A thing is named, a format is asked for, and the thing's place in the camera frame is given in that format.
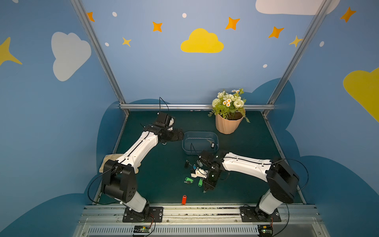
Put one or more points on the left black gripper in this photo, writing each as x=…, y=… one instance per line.
x=172, y=134

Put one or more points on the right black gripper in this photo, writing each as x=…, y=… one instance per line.
x=212, y=175

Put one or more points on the translucent blue storage box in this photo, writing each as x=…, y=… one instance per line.
x=194, y=142

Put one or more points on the black fob key bunch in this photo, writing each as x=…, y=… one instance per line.
x=188, y=165

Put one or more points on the green tag key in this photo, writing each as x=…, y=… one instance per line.
x=200, y=183
x=188, y=180

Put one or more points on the orange tag key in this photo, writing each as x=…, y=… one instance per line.
x=184, y=200

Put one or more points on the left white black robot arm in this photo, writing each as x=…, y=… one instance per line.
x=119, y=176

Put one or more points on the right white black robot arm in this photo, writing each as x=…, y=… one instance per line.
x=281, y=178

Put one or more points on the terracotta flower pot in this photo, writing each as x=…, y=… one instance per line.
x=228, y=126

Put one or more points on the white artificial flower bouquet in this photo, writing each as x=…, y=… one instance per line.
x=229, y=106

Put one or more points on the beige cloth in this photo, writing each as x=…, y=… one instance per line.
x=133, y=160

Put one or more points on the right green circuit board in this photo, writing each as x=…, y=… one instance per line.
x=265, y=231

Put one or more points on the green circuit board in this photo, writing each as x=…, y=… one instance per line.
x=265, y=231
x=141, y=229

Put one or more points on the left green circuit board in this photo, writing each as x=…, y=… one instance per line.
x=141, y=229

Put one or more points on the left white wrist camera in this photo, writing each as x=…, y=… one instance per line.
x=171, y=123

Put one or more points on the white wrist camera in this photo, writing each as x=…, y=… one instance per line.
x=171, y=123
x=199, y=173

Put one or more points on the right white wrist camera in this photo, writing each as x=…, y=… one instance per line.
x=199, y=173

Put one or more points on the aluminium back frame bar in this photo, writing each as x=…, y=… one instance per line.
x=187, y=107

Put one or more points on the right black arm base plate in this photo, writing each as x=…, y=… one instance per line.
x=252, y=214

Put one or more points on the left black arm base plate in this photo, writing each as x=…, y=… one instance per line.
x=149, y=214

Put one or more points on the aluminium front rail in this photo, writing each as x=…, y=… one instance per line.
x=200, y=220

